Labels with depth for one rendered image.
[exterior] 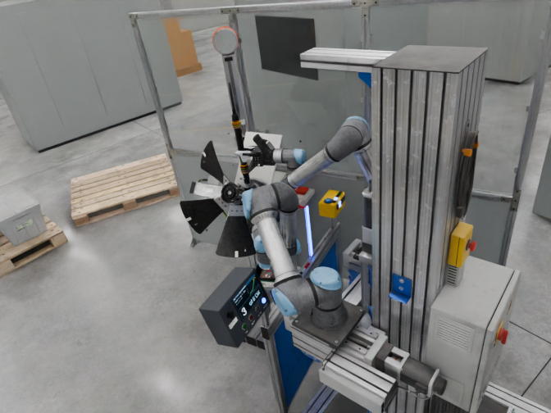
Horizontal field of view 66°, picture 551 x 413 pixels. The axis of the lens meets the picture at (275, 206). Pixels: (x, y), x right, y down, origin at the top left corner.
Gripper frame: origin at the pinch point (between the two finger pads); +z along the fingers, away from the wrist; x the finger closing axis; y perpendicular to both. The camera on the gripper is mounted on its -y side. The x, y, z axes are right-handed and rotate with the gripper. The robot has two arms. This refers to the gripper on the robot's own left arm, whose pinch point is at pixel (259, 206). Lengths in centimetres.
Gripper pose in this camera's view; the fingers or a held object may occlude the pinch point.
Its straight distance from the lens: 227.0
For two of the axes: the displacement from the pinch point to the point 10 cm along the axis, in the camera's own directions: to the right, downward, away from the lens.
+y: -9.6, 2.7, 0.1
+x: 2.3, 8.2, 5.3
